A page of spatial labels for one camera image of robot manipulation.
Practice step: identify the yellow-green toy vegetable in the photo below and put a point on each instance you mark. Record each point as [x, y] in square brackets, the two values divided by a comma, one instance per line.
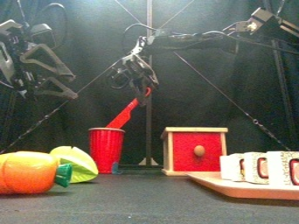
[79, 163]

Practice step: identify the wooden tray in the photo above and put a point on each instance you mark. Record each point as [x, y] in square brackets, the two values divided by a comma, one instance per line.
[241, 188]

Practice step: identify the white toy sushi block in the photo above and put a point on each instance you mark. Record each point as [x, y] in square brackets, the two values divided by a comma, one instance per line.
[236, 167]
[225, 166]
[252, 167]
[278, 167]

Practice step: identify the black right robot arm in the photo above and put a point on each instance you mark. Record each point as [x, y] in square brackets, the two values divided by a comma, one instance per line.
[194, 40]

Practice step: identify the red plastic cup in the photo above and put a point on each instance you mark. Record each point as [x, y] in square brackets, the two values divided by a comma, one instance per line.
[105, 151]

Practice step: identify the small teal plastic piece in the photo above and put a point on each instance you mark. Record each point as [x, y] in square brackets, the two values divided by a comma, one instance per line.
[115, 169]

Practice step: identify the orange toy carrot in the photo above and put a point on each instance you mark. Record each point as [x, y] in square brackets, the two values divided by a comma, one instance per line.
[27, 172]

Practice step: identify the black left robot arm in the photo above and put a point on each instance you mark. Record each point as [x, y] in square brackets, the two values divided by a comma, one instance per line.
[11, 29]

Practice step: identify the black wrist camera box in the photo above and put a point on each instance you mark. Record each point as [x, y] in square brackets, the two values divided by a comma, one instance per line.
[43, 35]
[118, 78]

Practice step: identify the red plastic toy knife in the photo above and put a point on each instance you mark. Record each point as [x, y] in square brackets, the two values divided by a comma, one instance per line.
[123, 116]

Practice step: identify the vertical metal frame pole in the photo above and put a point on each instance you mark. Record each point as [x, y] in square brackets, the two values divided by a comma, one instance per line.
[149, 134]

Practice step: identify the wooden box with red drawer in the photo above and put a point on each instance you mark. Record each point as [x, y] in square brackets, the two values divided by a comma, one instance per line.
[193, 151]

